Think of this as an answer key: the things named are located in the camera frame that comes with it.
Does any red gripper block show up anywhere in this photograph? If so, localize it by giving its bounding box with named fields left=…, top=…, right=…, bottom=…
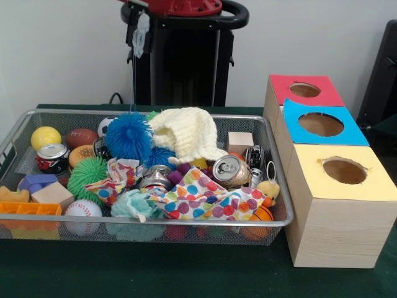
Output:
left=120, top=0, right=154, bottom=49

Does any clear plastic bottle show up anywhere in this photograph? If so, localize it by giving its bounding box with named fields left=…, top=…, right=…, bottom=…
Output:
left=132, top=12, right=151, bottom=60

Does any blue spiky ball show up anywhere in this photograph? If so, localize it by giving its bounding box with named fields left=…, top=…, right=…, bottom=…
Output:
left=104, top=112, right=154, bottom=163

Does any white knitted cloth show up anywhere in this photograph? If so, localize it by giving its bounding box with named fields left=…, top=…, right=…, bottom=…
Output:
left=148, top=107, right=229, bottom=165

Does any wooden box with three holes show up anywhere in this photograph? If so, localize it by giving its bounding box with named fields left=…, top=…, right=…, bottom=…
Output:
left=263, top=74, right=397, bottom=269

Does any smooth yellow ball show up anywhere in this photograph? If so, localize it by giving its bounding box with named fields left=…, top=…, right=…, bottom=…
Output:
left=31, top=126, right=63, bottom=151

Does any red and silver can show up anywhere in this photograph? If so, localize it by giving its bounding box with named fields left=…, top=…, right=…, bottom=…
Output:
left=35, top=144, right=70, bottom=174

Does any green spiky ball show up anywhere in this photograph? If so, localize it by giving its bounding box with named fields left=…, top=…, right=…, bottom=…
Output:
left=67, top=157, right=111, bottom=207

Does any crushed silver can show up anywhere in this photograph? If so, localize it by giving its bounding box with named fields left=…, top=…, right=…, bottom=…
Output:
left=212, top=154, right=252, bottom=189

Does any polka dot cloth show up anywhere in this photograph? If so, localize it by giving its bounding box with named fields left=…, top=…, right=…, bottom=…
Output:
left=149, top=166, right=269, bottom=221

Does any plain wooden cube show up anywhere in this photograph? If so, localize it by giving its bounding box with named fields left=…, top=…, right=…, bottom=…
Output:
left=29, top=181, right=73, bottom=212

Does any small white baseball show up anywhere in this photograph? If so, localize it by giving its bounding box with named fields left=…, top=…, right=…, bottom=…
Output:
left=64, top=199, right=103, bottom=235

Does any orange toy building block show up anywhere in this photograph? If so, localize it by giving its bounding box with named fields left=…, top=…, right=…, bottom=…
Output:
left=0, top=201, right=61, bottom=240

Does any black upright panel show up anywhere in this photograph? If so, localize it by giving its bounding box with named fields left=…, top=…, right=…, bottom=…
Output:
left=362, top=20, right=397, bottom=134

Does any green cloth side table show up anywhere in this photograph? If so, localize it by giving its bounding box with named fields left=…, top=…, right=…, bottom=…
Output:
left=371, top=114, right=397, bottom=138

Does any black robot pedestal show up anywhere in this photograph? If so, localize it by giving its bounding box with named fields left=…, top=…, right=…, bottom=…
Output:
left=121, top=0, right=250, bottom=106

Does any clear wire mesh bin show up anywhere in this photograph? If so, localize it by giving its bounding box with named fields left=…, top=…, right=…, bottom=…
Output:
left=0, top=109, right=295, bottom=244

